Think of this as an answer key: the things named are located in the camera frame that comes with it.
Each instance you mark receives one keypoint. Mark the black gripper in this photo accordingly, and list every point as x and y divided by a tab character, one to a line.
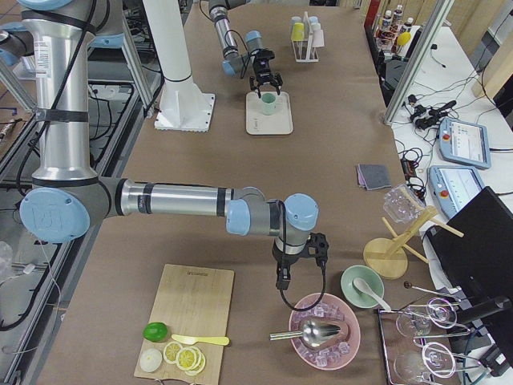
287	259
264	74

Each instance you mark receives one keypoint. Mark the lemon slices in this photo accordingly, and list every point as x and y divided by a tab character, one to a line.
190	359

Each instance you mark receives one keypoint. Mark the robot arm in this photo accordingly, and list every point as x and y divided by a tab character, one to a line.
68	195
240	53

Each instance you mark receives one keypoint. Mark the wooden cup tree stand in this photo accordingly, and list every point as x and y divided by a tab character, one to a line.
387	256

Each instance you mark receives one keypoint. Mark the pink cup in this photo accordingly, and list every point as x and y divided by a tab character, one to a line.
318	39

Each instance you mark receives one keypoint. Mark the yellow cup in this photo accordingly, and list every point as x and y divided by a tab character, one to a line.
298	32

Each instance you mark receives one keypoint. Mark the green lime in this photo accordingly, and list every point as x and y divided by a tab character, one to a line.
155	332

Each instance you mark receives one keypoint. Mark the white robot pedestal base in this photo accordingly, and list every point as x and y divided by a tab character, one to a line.
183	106

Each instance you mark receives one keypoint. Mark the cream rabbit tray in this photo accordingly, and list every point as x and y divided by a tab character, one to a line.
260	124

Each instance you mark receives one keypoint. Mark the peeled white onion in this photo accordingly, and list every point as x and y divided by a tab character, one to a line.
150	360

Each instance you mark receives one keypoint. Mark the wooden cutting board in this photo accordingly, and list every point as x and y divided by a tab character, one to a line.
193	301

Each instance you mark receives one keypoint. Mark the clear glass cup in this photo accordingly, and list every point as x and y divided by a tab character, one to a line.
402	205

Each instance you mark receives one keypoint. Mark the wine glass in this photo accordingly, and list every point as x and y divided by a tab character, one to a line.
418	320
431	364

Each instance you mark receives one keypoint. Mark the green cup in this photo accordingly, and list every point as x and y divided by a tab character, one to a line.
268	103

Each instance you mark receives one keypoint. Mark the grey folded cloth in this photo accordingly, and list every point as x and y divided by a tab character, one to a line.
373	176

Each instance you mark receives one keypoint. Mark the white wire cup rack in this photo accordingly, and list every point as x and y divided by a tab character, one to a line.
303	51

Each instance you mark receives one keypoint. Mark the blue teach pendant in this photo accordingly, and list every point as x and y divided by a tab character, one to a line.
464	143
454	187

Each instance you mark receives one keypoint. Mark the aluminium frame post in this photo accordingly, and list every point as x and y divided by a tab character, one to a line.
429	32

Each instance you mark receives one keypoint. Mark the white ceramic spoon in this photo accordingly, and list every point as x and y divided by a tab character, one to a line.
361	285

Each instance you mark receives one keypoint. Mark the yellow plastic knife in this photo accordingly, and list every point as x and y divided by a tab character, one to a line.
192	340

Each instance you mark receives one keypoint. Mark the pink ice bowl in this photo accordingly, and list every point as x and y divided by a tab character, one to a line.
339	351

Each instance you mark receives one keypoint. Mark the metal scoop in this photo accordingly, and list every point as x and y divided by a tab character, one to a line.
314	332

